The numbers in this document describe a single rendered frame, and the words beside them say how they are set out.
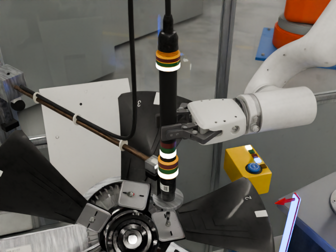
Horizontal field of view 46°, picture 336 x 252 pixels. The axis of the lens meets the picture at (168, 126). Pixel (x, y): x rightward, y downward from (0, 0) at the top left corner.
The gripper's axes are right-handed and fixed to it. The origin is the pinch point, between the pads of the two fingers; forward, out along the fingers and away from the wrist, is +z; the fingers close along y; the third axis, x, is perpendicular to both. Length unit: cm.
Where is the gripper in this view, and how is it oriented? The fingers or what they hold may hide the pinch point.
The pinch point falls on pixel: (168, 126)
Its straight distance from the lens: 79.6
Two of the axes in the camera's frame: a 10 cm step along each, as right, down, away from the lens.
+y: -2.7, -5.5, 7.9
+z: -9.6, 1.4, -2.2
